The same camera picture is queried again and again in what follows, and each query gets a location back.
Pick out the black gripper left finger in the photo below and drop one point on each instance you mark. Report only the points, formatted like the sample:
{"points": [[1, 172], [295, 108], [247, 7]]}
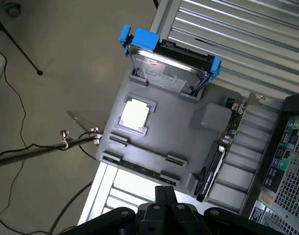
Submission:
{"points": [[149, 220]]}

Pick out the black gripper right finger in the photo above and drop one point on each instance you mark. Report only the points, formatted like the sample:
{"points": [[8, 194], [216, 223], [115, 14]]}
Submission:
{"points": [[181, 220]]}

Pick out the green graphics card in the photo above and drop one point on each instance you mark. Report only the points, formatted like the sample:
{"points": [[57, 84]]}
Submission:
{"points": [[210, 176]]}

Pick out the silver CPU chip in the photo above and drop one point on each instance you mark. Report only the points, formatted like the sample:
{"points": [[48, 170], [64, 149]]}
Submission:
{"points": [[134, 113]]}

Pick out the grey PC case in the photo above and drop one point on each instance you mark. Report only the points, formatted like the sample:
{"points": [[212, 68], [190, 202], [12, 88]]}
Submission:
{"points": [[291, 171]]}

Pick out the hard disk with blue carrier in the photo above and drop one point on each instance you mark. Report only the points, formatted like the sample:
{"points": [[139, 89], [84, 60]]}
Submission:
{"points": [[164, 66]]}

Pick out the black tripod leg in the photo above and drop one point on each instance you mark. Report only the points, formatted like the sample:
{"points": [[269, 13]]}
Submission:
{"points": [[17, 46]]}

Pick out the grey caster wheel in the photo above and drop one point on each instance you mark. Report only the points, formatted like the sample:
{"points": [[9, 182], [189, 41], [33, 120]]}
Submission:
{"points": [[12, 7]]}

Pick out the black camera stand pole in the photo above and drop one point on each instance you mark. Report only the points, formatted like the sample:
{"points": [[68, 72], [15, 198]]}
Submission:
{"points": [[29, 153]]}

